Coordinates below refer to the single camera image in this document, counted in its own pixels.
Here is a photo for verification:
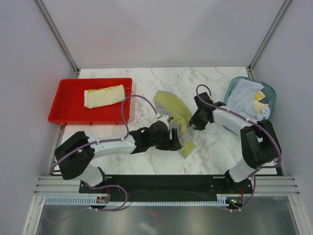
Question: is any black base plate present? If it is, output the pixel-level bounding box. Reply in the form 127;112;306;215
78;172;255;204

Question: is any yellow towel in basket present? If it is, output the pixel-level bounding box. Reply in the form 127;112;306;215
254;91;268;114

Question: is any grey towel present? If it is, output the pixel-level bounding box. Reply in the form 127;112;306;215
154;91;195;158

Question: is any teal plastic basket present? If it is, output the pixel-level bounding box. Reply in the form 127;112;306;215
223;77;276;123

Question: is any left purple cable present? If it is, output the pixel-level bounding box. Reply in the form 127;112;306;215
45;95;162;223

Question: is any purple cable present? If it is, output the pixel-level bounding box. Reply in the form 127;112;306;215
195;84;283;213
45;95;162;223

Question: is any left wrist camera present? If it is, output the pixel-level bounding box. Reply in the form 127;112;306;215
157;115;173;128

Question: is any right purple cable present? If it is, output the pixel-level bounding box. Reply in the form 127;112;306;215
195;84;283;213

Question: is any light blue towel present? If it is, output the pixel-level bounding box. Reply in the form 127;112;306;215
226;79;270;121

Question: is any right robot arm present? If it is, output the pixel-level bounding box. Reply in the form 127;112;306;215
189;92;282;193

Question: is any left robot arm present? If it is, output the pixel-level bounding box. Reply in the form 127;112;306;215
54;120;182;193

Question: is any yellow green patterned towel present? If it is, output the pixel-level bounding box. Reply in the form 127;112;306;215
84;85;126;109

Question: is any white slotted cable duct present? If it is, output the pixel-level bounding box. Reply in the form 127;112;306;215
45;194;242;207

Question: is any left aluminium frame post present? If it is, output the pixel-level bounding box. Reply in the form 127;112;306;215
34;0;80;78

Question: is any right aluminium frame post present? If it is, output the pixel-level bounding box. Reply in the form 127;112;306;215
246;0;293;76

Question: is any aluminium rail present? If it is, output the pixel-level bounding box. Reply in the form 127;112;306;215
33;175;85;195

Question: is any aluminium frame post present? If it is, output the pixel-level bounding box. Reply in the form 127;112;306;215
34;0;80;78
246;0;293;76

